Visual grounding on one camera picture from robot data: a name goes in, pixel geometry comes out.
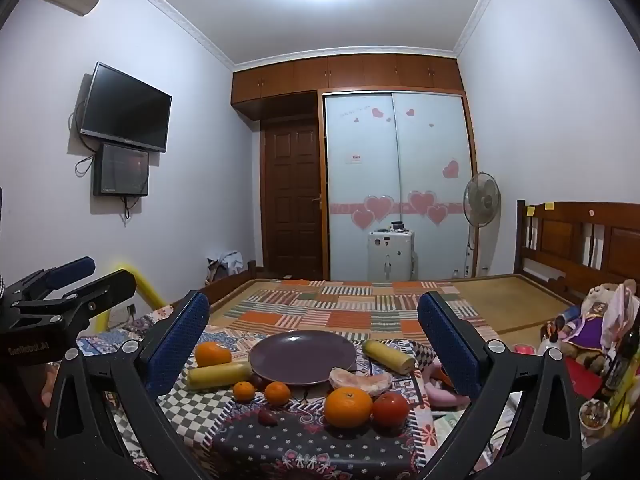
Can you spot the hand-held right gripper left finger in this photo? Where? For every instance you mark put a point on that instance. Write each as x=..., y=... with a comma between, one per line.
x=183, y=340

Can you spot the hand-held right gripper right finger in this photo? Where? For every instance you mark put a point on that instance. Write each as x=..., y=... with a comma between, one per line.
x=445, y=346

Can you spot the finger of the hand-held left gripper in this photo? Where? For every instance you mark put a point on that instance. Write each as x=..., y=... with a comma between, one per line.
x=70, y=269
x=100, y=292

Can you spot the medium orange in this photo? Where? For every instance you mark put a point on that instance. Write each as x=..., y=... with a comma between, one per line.
x=212, y=354

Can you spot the long yellow-green cucumber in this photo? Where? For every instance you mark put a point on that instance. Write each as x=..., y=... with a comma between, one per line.
x=220, y=376

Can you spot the yellow corn cob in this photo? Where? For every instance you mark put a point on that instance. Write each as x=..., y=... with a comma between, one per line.
x=389, y=355

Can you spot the small orange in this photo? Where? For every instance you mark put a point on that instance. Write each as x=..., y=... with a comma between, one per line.
x=277, y=393
x=244, y=391

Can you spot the red tomato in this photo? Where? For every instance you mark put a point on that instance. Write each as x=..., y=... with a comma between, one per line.
x=390, y=409

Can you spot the pink pillow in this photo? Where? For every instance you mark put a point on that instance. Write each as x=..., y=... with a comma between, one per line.
x=359, y=381

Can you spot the large orange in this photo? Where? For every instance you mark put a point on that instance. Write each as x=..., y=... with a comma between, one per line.
x=347, y=407

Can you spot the purple plate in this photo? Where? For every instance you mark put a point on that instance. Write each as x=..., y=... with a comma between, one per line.
x=300, y=357

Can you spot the yellow padded pipe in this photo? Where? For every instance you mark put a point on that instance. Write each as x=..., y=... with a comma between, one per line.
x=142, y=285

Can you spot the pink toy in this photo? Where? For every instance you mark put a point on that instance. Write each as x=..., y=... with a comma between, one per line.
x=442, y=390

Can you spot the woven bed mat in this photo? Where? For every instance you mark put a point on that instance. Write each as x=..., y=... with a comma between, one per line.
x=505, y=297

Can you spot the pile of bags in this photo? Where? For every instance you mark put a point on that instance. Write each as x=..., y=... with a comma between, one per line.
x=225, y=266

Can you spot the dark plum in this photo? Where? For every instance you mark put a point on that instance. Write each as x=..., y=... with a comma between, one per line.
x=258, y=382

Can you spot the striped patchwork blanket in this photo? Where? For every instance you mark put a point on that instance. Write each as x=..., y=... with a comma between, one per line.
x=350, y=310

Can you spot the white box appliance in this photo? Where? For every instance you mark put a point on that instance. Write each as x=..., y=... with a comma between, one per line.
x=390, y=257

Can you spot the small red strawberry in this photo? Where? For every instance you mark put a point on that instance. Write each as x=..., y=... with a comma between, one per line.
x=267, y=417

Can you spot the dark item on appliance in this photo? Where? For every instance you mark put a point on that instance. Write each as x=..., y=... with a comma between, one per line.
x=397, y=225

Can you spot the printed patterned blanket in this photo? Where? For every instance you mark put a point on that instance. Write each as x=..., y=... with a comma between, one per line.
x=280, y=450

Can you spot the standing fan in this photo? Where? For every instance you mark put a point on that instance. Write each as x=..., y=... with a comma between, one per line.
x=481, y=202

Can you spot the cup of snacks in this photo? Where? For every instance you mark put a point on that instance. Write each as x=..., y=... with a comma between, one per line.
x=595, y=414

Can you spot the dark bottle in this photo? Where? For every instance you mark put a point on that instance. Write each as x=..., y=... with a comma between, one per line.
x=625, y=360

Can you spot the pile of clothes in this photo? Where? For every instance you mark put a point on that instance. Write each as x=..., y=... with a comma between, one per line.
x=622, y=310

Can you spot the wardrobe with heart stickers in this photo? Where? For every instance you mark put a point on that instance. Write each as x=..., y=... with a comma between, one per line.
x=400, y=170

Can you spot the brown wooden door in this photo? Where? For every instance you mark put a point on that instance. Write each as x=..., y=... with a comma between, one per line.
x=292, y=195

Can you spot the wooden overhead cabinets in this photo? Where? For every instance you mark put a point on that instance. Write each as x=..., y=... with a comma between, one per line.
x=345, y=77

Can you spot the small black wall monitor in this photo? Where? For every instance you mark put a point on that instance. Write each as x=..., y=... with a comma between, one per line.
x=121, y=170

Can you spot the wooden bed frame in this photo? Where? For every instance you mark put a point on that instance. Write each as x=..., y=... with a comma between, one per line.
x=560, y=240

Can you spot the wall-mounted black television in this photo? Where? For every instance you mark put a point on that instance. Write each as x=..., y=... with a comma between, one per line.
x=125, y=107

